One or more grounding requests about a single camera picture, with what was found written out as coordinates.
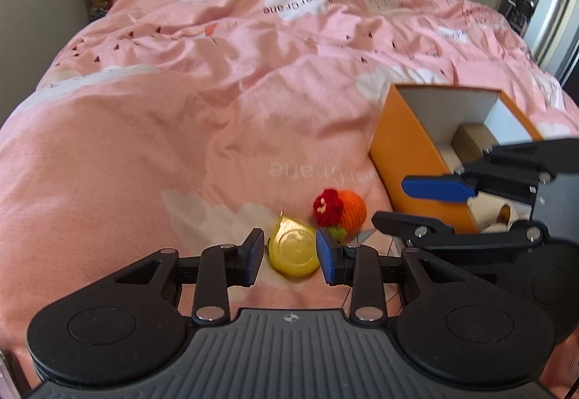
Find orange crochet ball red flower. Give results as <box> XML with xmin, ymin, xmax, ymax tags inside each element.
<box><xmin>312</xmin><ymin>188</ymin><xmax>367</xmax><ymax>241</ymax></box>

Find small brown cardboard box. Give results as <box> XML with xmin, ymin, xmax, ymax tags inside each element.
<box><xmin>450</xmin><ymin>124</ymin><xmax>498</xmax><ymax>169</ymax></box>

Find white door frame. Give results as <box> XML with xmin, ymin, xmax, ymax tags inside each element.
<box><xmin>522</xmin><ymin>0</ymin><xmax>579</xmax><ymax>83</ymax></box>

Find pink printed blanket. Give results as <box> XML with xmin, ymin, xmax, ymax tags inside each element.
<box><xmin>0</xmin><ymin>0</ymin><xmax>579</xmax><ymax>399</ymax></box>

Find yellow round plastic lid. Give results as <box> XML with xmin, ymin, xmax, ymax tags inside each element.
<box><xmin>265</xmin><ymin>211</ymin><xmax>323</xmax><ymax>279</ymax></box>

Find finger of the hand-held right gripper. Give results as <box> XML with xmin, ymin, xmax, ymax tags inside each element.
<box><xmin>372</xmin><ymin>211</ymin><xmax>548</xmax><ymax>252</ymax></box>
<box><xmin>402</xmin><ymin>137</ymin><xmax>579</xmax><ymax>205</ymax></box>

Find orange cardboard box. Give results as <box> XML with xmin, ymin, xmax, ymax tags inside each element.
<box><xmin>368</xmin><ymin>83</ymin><xmax>546</xmax><ymax>234</ymax></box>

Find black and white plush toy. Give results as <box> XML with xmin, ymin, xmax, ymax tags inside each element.
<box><xmin>470</xmin><ymin>193</ymin><xmax>532</xmax><ymax>233</ymax></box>

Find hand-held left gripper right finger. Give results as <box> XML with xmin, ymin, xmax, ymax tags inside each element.
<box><xmin>315</xmin><ymin>227</ymin><xmax>471</xmax><ymax>326</ymax></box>

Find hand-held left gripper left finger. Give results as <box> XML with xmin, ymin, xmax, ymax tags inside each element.
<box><xmin>113</xmin><ymin>227</ymin><xmax>265</xmax><ymax>326</ymax></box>

